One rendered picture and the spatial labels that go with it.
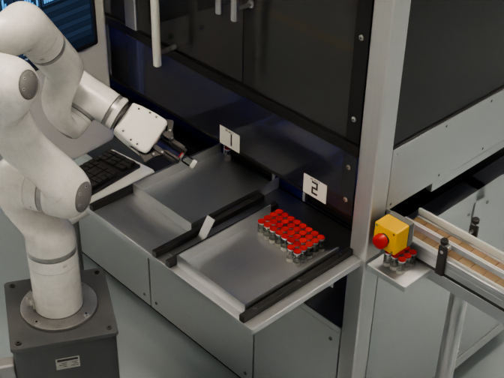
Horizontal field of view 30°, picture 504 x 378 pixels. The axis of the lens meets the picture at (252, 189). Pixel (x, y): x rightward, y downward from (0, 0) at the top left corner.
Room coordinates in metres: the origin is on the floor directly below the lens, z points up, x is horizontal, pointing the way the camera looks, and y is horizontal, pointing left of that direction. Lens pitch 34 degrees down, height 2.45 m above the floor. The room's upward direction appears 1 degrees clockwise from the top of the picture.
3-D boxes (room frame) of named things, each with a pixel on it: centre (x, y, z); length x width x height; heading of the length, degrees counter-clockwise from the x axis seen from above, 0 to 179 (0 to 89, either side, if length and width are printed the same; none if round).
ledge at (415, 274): (1.95, -0.40, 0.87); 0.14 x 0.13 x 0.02; 134
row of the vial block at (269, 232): (2.00, -0.08, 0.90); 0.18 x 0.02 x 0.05; 44
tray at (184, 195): (2.27, 0.13, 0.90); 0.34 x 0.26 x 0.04; 134
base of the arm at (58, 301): (1.77, 0.48, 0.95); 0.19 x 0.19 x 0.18
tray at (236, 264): (1.94, -0.02, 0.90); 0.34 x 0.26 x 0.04; 134
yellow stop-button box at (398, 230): (1.93, -0.36, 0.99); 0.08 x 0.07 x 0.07; 134
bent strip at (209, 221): (2.01, 0.16, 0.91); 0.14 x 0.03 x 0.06; 134
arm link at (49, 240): (1.78, 0.51, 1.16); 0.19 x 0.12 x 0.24; 69
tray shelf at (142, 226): (2.10, 0.06, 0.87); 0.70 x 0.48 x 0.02; 44
